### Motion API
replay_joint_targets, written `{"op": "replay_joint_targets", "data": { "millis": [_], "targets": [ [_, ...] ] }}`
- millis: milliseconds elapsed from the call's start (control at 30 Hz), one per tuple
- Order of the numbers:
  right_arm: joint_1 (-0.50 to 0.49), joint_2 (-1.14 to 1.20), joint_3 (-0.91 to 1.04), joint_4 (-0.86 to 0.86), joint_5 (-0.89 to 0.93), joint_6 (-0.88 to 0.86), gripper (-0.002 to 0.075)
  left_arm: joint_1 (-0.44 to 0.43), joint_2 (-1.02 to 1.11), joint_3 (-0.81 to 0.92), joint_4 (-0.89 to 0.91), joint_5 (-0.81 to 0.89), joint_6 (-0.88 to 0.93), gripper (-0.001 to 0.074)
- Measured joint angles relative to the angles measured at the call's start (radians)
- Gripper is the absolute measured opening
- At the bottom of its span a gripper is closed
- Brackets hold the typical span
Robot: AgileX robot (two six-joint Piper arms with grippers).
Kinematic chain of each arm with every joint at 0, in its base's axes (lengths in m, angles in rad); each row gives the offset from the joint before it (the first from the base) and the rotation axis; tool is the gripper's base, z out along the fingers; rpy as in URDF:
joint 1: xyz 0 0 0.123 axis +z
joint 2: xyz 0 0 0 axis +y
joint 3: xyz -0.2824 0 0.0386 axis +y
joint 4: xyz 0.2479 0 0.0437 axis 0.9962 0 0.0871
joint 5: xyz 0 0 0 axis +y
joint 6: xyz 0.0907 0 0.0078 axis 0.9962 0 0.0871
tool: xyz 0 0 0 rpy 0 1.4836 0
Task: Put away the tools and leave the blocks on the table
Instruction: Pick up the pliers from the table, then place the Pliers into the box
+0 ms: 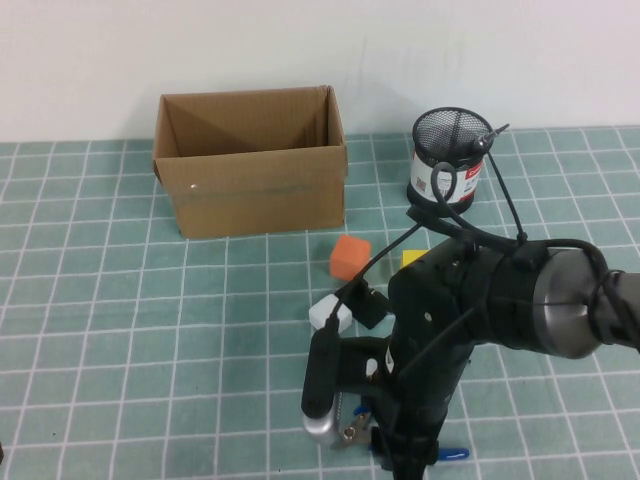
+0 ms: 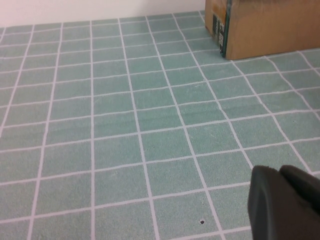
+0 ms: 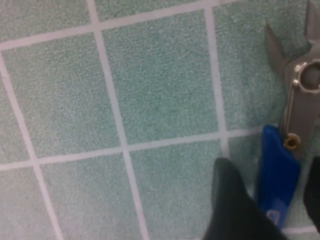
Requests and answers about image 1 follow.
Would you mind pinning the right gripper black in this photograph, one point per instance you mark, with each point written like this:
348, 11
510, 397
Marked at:
415, 410

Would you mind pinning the black L-shaped bracket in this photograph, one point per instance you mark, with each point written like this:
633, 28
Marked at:
370, 310

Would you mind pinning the white cube block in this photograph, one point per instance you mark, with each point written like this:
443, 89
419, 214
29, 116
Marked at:
322, 312

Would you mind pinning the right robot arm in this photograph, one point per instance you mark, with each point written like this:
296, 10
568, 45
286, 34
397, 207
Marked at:
565, 300

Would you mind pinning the yellow foam block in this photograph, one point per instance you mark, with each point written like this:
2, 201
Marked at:
412, 257

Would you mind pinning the orange foam block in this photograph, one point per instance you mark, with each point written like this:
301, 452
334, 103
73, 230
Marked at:
350, 257

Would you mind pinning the black mesh pen holder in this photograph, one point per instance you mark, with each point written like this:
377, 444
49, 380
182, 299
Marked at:
465, 185

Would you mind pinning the black zip tie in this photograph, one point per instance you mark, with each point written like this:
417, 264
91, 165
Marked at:
505, 195

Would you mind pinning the brown cardboard box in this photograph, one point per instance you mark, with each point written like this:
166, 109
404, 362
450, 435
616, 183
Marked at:
260, 195

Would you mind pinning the green grid tablecloth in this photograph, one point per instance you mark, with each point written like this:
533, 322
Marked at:
100, 325

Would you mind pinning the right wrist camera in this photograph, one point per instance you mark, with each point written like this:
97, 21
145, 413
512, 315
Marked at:
320, 380

